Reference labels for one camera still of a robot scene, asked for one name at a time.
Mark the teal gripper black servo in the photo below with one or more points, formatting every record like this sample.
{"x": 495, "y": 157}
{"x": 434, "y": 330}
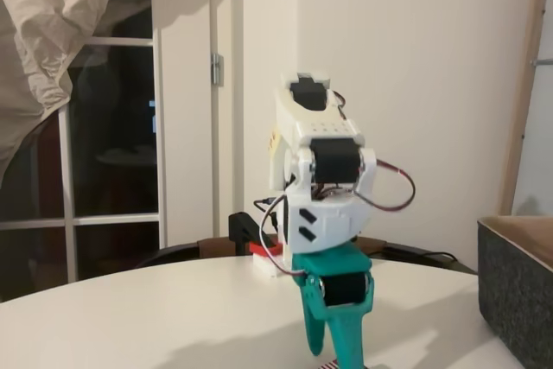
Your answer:
{"x": 332, "y": 266}

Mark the red object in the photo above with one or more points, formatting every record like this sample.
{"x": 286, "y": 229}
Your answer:
{"x": 328, "y": 364}

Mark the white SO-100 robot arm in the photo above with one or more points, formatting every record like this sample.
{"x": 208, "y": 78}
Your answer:
{"x": 319, "y": 127}

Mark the grey felt box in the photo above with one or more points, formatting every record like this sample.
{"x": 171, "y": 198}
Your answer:
{"x": 514, "y": 291}

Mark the dark brown chair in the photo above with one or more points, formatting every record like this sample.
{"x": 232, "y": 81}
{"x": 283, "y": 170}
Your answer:
{"x": 173, "y": 252}
{"x": 410, "y": 263}

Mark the black clamp red pad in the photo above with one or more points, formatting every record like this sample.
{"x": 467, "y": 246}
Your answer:
{"x": 239, "y": 230}

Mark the white glazed door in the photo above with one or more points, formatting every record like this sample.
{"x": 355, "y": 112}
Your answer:
{"x": 186, "y": 127}

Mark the silver door hinge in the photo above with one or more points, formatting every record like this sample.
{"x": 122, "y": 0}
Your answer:
{"x": 217, "y": 68}

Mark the frosted panel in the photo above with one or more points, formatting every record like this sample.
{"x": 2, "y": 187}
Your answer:
{"x": 542, "y": 135}

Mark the beige crumpled curtain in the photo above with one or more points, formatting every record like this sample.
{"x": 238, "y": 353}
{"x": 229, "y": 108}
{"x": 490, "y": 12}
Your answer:
{"x": 34, "y": 40}

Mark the light wooden post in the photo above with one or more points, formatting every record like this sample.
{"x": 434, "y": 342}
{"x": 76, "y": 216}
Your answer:
{"x": 525, "y": 84}

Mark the grey metal shelf bracket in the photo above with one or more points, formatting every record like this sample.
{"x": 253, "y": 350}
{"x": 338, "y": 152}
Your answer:
{"x": 542, "y": 61}

